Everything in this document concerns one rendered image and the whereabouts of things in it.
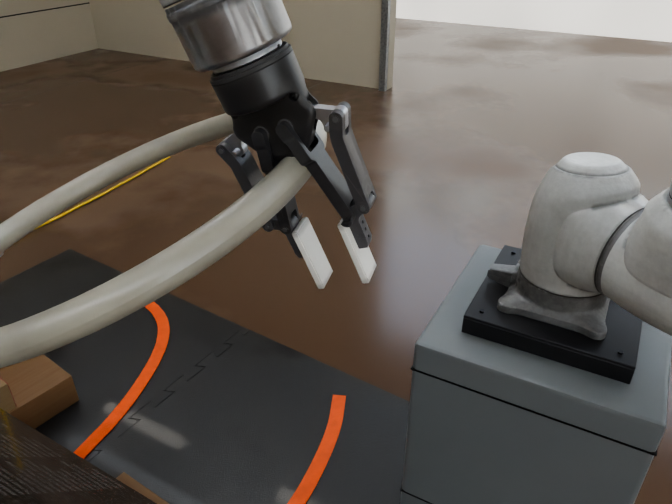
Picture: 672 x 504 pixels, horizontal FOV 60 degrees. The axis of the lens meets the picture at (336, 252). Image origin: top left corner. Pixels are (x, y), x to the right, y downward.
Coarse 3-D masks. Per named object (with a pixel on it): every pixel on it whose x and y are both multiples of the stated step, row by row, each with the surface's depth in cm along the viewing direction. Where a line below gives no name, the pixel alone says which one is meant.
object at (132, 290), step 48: (144, 144) 84; (192, 144) 83; (288, 192) 49; (0, 240) 74; (192, 240) 44; (240, 240) 46; (96, 288) 43; (144, 288) 43; (0, 336) 43; (48, 336) 42
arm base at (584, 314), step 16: (496, 272) 108; (512, 272) 107; (512, 288) 105; (528, 288) 101; (512, 304) 101; (528, 304) 101; (544, 304) 99; (560, 304) 98; (576, 304) 97; (592, 304) 98; (608, 304) 102; (544, 320) 100; (560, 320) 98; (576, 320) 97; (592, 320) 97; (592, 336) 96
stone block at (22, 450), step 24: (0, 408) 113; (0, 432) 101; (24, 432) 105; (0, 456) 91; (24, 456) 95; (48, 456) 99; (72, 456) 103; (0, 480) 83; (24, 480) 86; (48, 480) 90; (72, 480) 93; (96, 480) 97
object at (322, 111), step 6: (318, 108) 49; (324, 108) 49; (330, 108) 49; (336, 108) 48; (342, 108) 48; (318, 114) 49; (324, 114) 49; (324, 120) 49; (348, 120) 49; (324, 126) 50
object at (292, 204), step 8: (256, 136) 50; (264, 136) 50; (256, 144) 51; (264, 144) 51; (264, 152) 51; (264, 160) 52; (272, 160) 52; (280, 160) 54; (264, 168) 52; (272, 168) 52; (288, 208) 56; (296, 208) 57; (280, 216) 56; (288, 216) 56; (296, 216) 58; (280, 224) 56; (288, 224) 56; (288, 232) 57
